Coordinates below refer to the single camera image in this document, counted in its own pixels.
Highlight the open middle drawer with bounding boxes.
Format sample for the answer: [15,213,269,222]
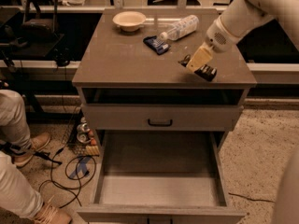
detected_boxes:
[78,131,246,224]

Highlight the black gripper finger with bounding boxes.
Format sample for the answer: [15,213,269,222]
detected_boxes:
[178,54,191,67]

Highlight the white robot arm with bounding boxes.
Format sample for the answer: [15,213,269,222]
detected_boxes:
[186,0,299,224]

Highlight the closed top drawer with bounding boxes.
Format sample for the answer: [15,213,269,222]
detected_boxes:
[81,105,243,131]

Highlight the tan boot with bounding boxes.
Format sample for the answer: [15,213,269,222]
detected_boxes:
[13,133,50,168]
[32,203,72,224]

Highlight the wire basket with cans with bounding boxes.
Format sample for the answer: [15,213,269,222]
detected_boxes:
[63,115,100,156]

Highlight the person's leg light trousers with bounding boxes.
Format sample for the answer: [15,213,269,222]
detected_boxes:
[0,90,31,148]

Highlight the thin cable right floor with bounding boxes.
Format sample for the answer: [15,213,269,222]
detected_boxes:
[228,191,275,203]

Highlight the white bowl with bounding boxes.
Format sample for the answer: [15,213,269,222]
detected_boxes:
[112,11,146,32]

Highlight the black drawer handle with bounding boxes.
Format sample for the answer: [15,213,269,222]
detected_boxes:
[147,119,173,127]

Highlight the dark rxbar chocolate bar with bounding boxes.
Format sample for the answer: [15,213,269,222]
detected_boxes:
[195,64,217,81]

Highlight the grey drawer cabinet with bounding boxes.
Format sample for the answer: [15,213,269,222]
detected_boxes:
[71,7,258,224]

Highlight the tan boot upper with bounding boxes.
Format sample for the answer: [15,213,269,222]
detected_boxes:
[13,133,50,168]

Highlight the blue snack packet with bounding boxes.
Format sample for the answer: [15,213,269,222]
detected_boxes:
[143,35,170,55]

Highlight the black bag on shelf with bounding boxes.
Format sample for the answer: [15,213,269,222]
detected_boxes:
[21,0,58,41]

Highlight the tan boot lower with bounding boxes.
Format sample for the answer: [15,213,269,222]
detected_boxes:
[32,203,72,224]

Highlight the black cable on floor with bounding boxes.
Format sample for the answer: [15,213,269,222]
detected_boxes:
[38,142,97,209]

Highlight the clear plastic water bottle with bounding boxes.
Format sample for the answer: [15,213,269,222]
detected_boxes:
[159,15,199,41]

